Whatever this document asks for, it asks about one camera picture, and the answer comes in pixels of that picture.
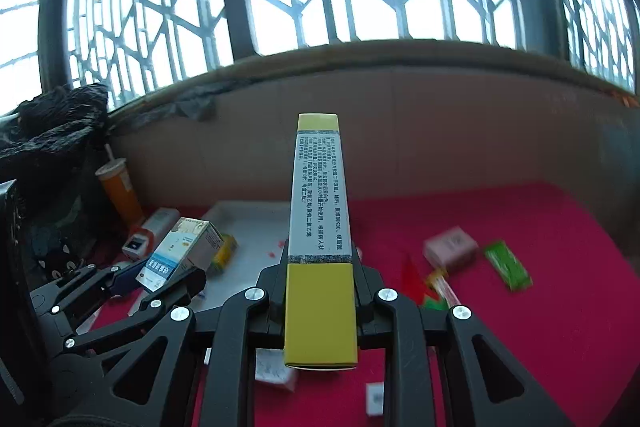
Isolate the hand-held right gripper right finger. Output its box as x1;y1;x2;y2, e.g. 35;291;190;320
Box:
352;257;576;427

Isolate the metal window grille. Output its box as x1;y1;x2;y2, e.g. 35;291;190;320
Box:
0;0;640;112

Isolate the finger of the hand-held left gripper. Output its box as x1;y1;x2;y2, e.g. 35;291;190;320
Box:
62;269;207;353
30;259;151;315

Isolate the white shallow cardboard tray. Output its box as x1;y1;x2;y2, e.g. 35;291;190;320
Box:
130;201;293;318

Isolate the cardboard backing panel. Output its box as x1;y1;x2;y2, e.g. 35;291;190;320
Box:
107;59;640;228

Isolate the small orange sachet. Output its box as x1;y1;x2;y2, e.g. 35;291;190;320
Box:
425;271;463;310

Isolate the small pink box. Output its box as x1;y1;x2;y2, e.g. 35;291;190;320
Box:
424;227;478;270

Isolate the blue and white medicine box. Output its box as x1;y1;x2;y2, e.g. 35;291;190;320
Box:
136;217;226;293

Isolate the dark cloth pile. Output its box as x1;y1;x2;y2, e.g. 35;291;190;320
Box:
0;83;111;158

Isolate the green snack packet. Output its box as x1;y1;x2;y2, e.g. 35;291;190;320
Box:
482;241;533;293

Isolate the orange drink cup with straw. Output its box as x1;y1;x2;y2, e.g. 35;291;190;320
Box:
95;143;146;228

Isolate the long yellow and white box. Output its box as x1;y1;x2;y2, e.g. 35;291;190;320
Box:
282;113;360;370

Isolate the red mat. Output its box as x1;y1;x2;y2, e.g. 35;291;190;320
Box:
90;179;640;427

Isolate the white box with orange stripe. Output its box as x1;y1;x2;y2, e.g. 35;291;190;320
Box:
122;207;181;260

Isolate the tiny white box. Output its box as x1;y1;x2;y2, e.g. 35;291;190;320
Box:
366;382;386;418

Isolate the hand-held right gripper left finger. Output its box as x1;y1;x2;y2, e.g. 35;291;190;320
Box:
65;257;288;427

